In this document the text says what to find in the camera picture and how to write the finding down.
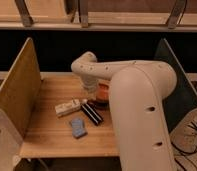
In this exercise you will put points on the dark right side panel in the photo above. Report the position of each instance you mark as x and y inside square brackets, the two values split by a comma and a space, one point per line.
[184, 97]

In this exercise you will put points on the wooden back shelf frame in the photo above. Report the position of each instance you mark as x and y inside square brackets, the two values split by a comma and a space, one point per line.
[100, 15]

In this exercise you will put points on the blue sponge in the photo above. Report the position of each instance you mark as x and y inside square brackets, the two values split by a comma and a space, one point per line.
[78, 128]

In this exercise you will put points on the black striped rectangular block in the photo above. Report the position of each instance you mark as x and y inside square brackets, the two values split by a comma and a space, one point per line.
[91, 114]

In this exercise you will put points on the orange ceramic bowl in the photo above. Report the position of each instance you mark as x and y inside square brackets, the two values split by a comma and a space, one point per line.
[102, 92]

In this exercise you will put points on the wooden left side panel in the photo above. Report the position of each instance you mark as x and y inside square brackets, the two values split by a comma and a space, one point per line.
[19, 91]

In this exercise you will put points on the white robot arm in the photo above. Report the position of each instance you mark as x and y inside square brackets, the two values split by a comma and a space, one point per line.
[136, 91]

